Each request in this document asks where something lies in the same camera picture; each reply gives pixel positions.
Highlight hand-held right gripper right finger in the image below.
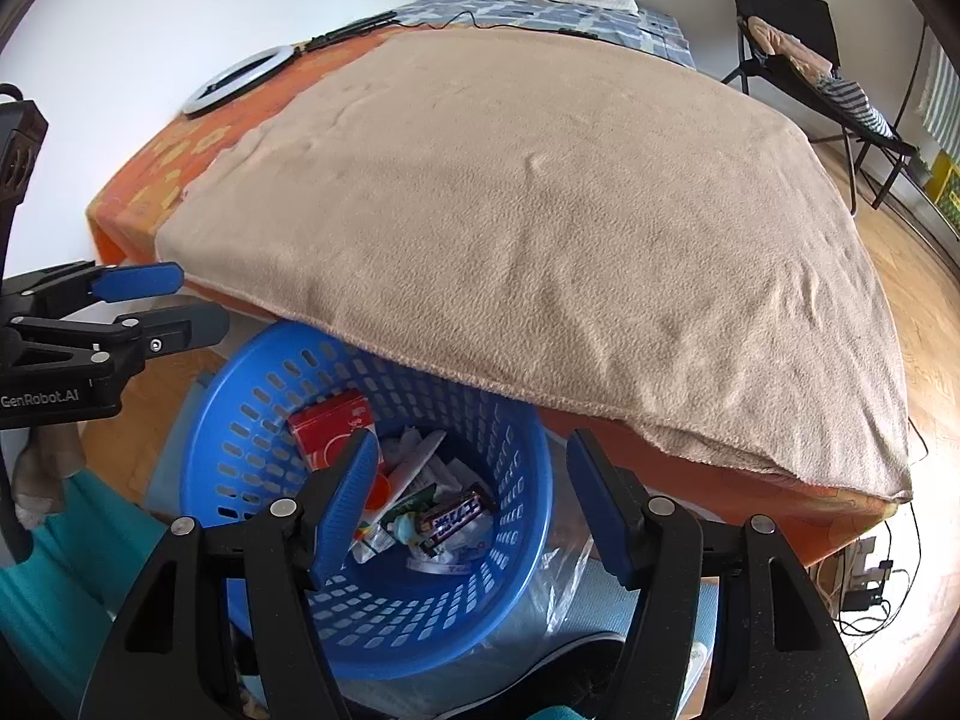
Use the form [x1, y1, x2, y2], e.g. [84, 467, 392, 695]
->
[566, 427, 875, 720]

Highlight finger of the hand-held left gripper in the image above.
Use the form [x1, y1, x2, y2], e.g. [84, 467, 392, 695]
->
[0, 261, 185, 323]
[0, 305, 230, 383]

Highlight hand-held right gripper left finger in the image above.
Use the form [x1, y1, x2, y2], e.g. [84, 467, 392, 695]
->
[79, 427, 380, 720]

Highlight colourful small drink carton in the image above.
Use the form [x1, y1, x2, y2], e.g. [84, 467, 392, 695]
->
[352, 510, 428, 563]

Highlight red cardboard box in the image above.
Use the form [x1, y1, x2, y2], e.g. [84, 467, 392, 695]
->
[287, 390, 376, 473]

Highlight blue plastic basket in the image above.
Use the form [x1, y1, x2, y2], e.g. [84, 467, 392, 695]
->
[180, 321, 556, 680]

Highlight dark chocolate bar wrapper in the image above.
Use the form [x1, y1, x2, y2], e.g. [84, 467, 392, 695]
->
[416, 487, 496, 557]

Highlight white tissue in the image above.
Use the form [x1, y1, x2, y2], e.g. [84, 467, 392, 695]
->
[426, 456, 482, 497]

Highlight person's left hand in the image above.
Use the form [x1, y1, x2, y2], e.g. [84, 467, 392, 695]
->
[11, 426, 83, 533]

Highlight orange floral bedsheet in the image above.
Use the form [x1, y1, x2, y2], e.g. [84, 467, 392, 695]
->
[86, 34, 901, 567]

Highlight clear plastic bag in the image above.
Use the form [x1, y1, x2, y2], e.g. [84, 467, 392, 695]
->
[480, 495, 635, 653]

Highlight floor power strip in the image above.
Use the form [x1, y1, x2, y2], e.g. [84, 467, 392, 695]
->
[840, 536, 893, 593]

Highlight beige fleece blanket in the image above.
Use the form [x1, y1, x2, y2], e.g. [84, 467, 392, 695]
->
[154, 26, 916, 503]

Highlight black light stand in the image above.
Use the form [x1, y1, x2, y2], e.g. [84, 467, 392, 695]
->
[300, 10, 398, 53]

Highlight yellow plastic crate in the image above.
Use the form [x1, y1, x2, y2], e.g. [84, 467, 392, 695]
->
[922, 150, 960, 230]

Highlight grey striped cloth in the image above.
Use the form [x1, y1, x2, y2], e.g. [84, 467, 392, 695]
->
[817, 75, 897, 140]

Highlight blue plaid sheet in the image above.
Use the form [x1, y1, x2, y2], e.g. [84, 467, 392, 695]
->
[375, 0, 695, 72]

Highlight pink cloth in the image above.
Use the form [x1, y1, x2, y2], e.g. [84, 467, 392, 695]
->
[741, 15, 835, 83]

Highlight black clothes rack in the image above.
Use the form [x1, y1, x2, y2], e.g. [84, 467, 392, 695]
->
[855, 22, 960, 271]

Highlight green striped towel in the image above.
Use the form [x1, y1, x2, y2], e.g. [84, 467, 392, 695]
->
[919, 37, 960, 140]

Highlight white ring light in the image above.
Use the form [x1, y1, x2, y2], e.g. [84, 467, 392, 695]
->
[182, 45, 305, 119]

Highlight black floor cables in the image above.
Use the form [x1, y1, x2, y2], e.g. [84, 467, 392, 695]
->
[814, 420, 931, 638]

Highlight black cable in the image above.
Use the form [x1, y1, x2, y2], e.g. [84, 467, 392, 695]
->
[394, 10, 563, 35]

